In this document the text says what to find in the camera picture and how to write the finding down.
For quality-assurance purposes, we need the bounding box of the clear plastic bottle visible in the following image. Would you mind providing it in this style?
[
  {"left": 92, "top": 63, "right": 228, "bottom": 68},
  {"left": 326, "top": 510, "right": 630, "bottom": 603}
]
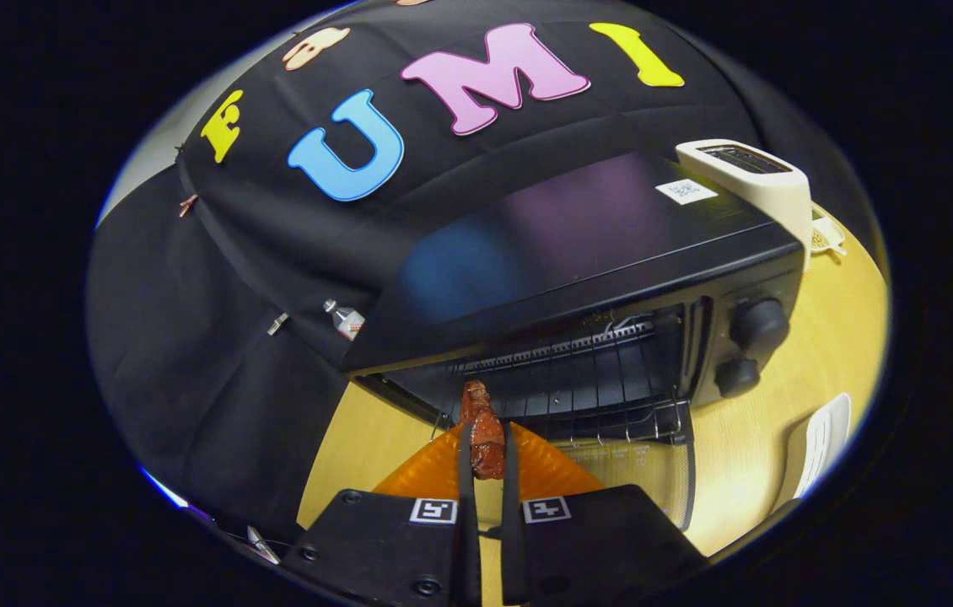
[{"left": 323, "top": 298, "right": 366, "bottom": 341}]

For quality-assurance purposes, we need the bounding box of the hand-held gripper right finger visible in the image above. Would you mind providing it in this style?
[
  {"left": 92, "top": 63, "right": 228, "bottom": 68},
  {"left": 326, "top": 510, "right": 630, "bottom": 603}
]
[{"left": 500, "top": 420, "right": 709, "bottom": 607}]

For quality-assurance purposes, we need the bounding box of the brown meat piece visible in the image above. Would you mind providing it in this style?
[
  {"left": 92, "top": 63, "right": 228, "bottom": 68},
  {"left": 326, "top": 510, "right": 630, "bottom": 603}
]
[{"left": 460, "top": 379, "right": 507, "bottom": 481}]

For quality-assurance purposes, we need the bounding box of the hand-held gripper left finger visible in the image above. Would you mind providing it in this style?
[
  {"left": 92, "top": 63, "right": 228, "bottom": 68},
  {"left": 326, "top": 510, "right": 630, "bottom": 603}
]
[{"left": 281, "top": 420, "right": 483, "bottom": 607}]

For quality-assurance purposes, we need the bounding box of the white pop-up toaster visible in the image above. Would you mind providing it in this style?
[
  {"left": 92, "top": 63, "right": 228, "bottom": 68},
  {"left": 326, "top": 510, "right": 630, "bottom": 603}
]
[{"left": 676, "top": 139, "right": 815, "bottom": 271}]

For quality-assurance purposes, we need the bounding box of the black toaster oven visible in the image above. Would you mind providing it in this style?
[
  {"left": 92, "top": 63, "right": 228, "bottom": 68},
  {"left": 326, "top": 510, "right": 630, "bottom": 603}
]
[{"left": 342, "top": 152, "right": 806, "bottom": 532}]

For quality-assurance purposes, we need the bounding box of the small white plastic item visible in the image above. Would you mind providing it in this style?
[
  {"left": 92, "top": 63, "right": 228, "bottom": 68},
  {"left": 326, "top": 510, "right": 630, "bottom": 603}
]
[{"left": 810, "top": 207, "right": 848, "bottom": 258}]

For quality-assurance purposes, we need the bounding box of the white ribbed dish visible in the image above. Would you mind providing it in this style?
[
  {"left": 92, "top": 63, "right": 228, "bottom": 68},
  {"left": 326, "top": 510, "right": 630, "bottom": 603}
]
[{"left": 793, "top": 392, "right": 853, "bottom": 498}]

